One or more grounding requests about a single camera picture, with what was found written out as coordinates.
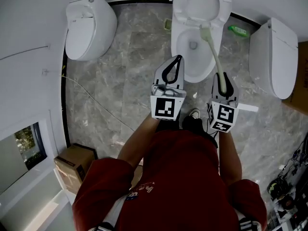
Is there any pile of electronics and cables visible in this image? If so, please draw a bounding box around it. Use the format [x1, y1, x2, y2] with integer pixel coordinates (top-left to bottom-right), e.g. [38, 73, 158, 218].
[266, 133, 308, 231]

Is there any person's black trouser leg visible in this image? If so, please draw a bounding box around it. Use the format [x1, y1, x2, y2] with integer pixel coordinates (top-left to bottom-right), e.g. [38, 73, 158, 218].
[156, 115, 219, 149]

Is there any rounded white closed toilet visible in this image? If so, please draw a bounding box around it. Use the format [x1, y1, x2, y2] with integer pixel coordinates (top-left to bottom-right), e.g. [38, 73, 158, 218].
[65, 0, 118, 62]

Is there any window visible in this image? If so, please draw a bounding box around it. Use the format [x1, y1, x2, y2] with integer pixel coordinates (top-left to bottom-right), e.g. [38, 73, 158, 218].
[0, 121, 48, 195]

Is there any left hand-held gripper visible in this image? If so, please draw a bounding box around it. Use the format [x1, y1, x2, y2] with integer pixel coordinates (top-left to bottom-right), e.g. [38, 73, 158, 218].
[150, 55, 187, 122]

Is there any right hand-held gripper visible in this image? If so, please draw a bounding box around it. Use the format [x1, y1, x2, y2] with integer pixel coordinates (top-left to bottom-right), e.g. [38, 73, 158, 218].
[206, 72, 259, 133]

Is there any small brown cardboard box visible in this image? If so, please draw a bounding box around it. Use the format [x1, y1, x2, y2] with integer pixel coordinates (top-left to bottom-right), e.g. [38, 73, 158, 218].
[53, 143, 98, 195]

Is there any green plastic bottle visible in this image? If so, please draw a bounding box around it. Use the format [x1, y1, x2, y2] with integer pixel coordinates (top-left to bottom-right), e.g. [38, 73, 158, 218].
[227, 25, 250, 39]

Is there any thin wall cable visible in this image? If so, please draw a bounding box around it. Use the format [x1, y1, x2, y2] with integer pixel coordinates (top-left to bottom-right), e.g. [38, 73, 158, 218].
[0, 44, 51, 61]

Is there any person's left forearm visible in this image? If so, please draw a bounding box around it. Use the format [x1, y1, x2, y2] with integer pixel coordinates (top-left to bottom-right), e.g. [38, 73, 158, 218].
[117, 115, 167, 169]

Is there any pale green toilet brush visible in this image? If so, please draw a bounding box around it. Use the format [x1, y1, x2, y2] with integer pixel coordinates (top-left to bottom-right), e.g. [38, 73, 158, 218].
[199, 24, 228, 95]

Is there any person's red shirt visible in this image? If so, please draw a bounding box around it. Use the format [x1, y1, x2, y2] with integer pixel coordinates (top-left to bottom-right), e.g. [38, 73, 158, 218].
[72, 128, 268, 231]

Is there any white toilet bowl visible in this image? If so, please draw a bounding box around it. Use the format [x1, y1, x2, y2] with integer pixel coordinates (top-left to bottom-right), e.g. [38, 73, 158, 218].
[170, 0, 233, 84]

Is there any long white closed toilet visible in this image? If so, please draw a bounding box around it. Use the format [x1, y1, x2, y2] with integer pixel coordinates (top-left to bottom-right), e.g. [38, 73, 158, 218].
[248, 17, 299, 100]

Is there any person's right forearm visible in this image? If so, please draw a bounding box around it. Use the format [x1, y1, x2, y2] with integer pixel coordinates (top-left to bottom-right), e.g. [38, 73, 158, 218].
[218, 128, 243, 187]

